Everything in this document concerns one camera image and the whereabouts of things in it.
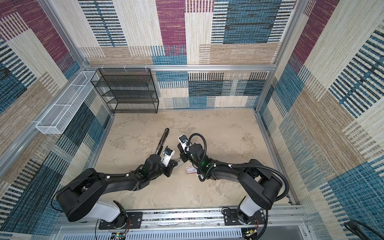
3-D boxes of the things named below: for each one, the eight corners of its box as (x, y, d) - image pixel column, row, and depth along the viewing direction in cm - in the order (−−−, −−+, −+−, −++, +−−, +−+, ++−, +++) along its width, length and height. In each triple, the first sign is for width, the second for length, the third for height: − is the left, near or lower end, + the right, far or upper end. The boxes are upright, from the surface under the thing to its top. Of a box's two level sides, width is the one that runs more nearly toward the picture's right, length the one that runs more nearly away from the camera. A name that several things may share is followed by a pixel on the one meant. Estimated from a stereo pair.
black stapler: (155, 154, 99) (154, 152, 97) (166, 129, 111) (165, 127, 109) (159, 155, 98) (159, 153, 96) (170, 130, 111) (169, 128, 109)
